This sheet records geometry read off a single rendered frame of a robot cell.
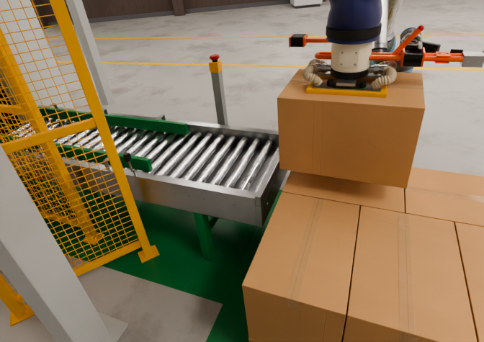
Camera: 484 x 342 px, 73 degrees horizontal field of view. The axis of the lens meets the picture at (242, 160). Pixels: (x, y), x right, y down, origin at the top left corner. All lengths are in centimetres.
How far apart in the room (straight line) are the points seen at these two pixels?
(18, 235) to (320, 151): 128
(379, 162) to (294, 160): 39
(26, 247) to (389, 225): 149
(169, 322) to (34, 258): 81
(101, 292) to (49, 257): 75
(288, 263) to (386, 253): 41
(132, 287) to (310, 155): 132
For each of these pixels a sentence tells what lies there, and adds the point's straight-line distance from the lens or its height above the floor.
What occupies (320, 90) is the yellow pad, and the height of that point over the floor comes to 108.
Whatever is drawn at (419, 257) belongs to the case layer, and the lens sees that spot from 155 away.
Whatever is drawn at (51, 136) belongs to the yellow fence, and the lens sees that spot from 175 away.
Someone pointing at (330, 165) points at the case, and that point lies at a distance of 162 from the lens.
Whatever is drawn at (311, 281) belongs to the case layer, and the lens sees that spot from 138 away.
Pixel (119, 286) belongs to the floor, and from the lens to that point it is 224.
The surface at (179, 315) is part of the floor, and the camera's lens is 200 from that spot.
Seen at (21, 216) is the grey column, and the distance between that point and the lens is 144.
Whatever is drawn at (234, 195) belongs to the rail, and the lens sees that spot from 167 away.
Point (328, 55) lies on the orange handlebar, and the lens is 160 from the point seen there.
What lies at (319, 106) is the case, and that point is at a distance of 148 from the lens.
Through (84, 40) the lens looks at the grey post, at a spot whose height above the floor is 84.
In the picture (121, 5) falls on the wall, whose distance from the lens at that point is 1139.
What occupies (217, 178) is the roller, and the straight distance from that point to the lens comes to 188.
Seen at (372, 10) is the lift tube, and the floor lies 140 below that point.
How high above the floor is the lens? 166
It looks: 34 degrees down
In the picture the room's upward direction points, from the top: 6 degrees counter-clockwise
